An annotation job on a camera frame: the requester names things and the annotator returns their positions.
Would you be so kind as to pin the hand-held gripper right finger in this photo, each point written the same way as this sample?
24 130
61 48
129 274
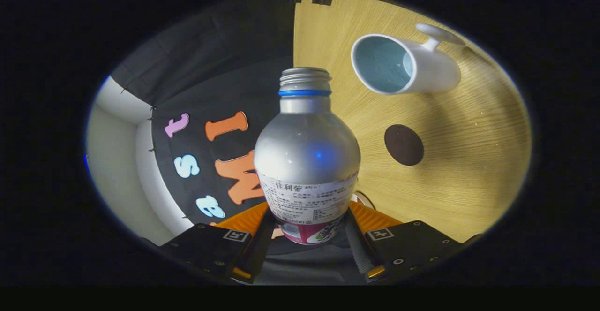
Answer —
417 245

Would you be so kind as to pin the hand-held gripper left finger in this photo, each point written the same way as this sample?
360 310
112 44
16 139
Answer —
206 250

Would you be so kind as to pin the dark brown round coaster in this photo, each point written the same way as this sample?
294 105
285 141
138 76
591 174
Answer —
404 145

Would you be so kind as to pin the silver juice bottle red label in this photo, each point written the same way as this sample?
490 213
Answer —
307 147

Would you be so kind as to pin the white cup blue inside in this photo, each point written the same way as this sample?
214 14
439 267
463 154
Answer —
431 74

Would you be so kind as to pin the wooden table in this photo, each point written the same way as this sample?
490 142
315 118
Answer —
468 161

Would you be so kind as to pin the black backdrop cloth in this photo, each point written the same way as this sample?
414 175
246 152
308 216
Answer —
211 67

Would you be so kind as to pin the black flat block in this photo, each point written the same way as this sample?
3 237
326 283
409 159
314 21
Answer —
322 1

